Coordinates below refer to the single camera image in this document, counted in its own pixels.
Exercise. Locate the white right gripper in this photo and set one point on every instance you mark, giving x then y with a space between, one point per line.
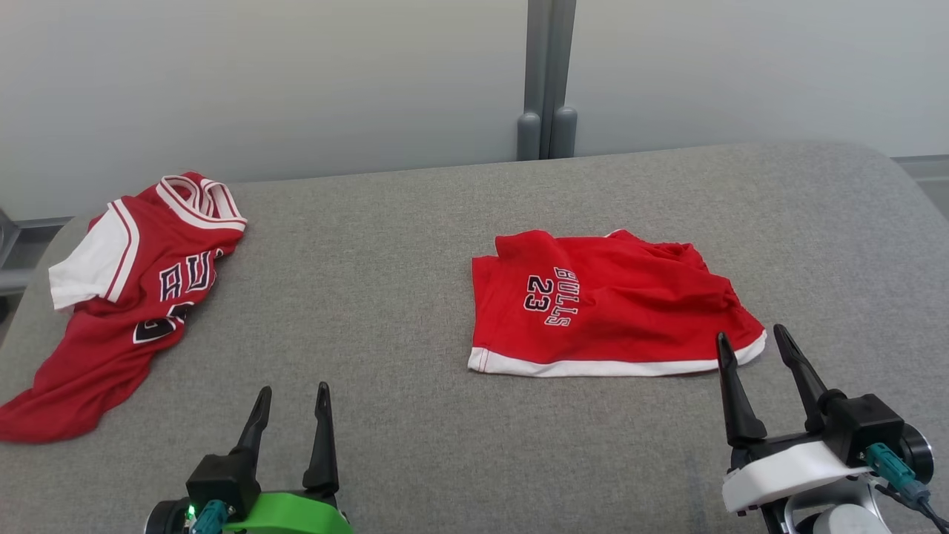
786 471

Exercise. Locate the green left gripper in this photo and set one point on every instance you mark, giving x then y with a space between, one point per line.
296 515

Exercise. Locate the red basketball shorts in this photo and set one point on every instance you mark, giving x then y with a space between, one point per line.
630 311

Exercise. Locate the red white-sleeved basketball jersey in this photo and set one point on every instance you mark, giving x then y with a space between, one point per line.
96 356

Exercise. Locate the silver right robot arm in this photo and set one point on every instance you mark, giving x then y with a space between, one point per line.
845 519

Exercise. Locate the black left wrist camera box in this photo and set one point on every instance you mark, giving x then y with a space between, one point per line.
222 478

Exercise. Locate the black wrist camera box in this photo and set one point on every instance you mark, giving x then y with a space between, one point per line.
222 478
864 426

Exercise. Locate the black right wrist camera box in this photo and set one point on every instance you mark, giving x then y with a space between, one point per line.
864 426

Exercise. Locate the grey partition bottom rail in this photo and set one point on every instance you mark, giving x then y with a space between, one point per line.
41 222
923 167

